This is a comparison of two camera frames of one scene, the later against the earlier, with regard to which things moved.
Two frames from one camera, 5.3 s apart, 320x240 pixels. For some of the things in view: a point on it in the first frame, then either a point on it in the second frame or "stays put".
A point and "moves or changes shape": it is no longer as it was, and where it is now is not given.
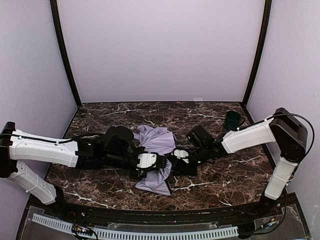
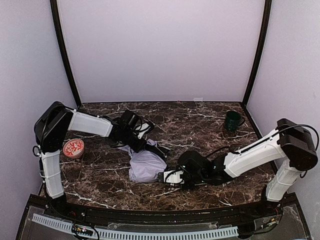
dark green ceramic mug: (232, 120) stays put
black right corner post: (268, 6) stays put
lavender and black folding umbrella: (161, 141) moves or changes shape
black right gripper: (185, 165) -> (185, 184)
